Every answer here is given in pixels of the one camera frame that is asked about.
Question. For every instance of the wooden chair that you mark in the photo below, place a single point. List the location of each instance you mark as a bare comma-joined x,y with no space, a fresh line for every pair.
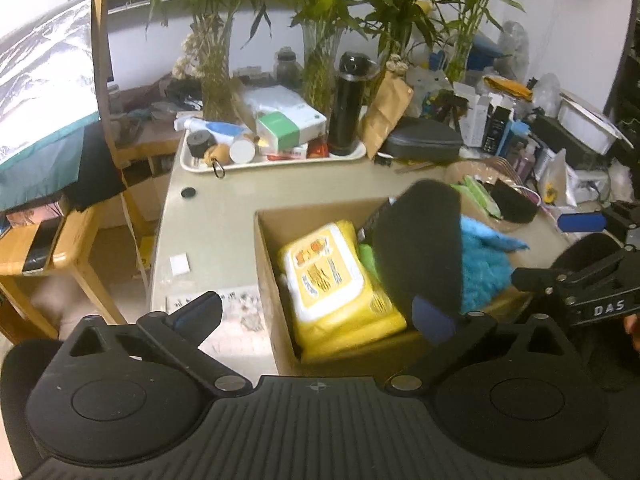
59,235

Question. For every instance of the white plastic bag package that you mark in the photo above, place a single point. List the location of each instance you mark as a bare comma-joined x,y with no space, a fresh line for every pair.
261,101

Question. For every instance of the white round jar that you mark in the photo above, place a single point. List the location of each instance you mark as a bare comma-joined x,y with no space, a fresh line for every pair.
242,149

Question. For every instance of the left glass vase bamboo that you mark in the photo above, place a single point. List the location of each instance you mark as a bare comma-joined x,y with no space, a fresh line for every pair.
206,50

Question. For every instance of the white serving tray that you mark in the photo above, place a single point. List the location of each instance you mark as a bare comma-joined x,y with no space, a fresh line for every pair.
305,154

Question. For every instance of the brown paper bag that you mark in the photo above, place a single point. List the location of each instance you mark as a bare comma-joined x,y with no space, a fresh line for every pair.
384,113

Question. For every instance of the person's right hand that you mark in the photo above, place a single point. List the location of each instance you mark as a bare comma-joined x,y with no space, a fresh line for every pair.
632,329

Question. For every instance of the white bowl container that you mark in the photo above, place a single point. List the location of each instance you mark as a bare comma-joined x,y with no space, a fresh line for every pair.
587,125

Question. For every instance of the grey zip hard case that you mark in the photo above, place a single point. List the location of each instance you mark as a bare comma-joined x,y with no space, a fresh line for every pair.
422,140

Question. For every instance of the white blue spray bottle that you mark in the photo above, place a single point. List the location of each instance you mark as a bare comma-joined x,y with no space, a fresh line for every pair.
223,132

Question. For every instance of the small white paper card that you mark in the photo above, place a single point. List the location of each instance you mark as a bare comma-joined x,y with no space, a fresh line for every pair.
179,265

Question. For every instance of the black thermos bottle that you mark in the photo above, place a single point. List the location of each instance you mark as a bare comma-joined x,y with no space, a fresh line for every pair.
355,70

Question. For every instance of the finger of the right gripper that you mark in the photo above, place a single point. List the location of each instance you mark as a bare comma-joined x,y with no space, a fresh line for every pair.
584,222

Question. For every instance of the woven basket with items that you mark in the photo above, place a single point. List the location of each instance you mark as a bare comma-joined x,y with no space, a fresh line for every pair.
493,193

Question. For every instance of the yellow wet wipes pack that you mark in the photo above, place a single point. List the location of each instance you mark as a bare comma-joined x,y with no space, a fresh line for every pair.
337,304

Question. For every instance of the brown cardboard box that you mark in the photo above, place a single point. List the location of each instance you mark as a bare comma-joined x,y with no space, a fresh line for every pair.
274,228

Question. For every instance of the green white tissue box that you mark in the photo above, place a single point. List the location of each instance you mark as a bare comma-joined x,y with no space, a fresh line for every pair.
293,127

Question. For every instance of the small black round cap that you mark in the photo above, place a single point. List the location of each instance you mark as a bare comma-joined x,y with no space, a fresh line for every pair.
188,192

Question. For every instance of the right glass vase bamboo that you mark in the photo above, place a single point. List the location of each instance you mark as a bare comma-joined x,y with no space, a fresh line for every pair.
465,15

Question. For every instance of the tan pouch with carabiner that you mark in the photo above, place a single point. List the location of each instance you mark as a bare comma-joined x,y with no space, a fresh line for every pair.
217,158

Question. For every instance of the small black round speaker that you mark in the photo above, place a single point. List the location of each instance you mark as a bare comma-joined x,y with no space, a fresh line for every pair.
198,142

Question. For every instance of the teal bath loofah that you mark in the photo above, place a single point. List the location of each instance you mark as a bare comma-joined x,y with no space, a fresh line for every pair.
486,267

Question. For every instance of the middle glass vase bamboo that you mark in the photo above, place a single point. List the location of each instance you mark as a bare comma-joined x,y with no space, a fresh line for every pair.
323,23

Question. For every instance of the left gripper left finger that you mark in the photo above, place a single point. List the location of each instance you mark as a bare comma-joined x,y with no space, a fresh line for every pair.
178,335

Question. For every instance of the glass vase bamboo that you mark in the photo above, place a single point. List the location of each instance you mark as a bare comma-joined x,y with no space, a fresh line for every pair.
323,23
465,15
206,50

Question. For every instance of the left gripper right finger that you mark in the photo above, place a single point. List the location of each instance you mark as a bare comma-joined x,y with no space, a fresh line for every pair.
451,337

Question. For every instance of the silver green mailer bag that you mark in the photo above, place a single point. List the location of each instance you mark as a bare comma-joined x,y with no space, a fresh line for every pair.
48,98

